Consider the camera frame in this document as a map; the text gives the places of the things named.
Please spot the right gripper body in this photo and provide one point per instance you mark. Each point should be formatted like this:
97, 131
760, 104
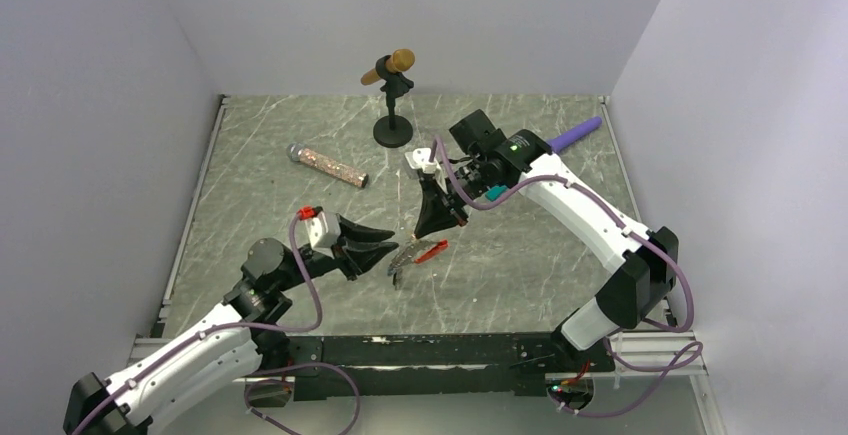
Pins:
463, 184

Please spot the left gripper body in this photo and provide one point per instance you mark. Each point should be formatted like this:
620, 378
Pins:
316, 263

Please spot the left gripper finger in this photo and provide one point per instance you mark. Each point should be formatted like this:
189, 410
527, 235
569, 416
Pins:
360, 257
362, 234

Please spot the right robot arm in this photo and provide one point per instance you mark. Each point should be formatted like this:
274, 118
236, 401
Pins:
641, 262

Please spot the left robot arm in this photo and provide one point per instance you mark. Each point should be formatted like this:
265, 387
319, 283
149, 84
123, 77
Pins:
246, 332

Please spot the teal block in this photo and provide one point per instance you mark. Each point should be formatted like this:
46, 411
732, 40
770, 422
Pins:
494, 193

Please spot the black microphone stand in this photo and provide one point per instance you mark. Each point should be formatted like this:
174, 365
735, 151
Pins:
392, 130

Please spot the glitter microphone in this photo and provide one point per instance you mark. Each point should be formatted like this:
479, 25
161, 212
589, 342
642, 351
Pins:
299, 153

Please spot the purple microphone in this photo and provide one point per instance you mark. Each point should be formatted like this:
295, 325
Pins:
568, 138

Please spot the gold microphone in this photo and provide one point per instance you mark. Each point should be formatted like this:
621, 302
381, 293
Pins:
400, 61

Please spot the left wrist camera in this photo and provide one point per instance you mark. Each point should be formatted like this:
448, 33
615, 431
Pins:
323, 227

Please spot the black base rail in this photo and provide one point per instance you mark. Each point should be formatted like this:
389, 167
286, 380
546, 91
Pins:
522, 363

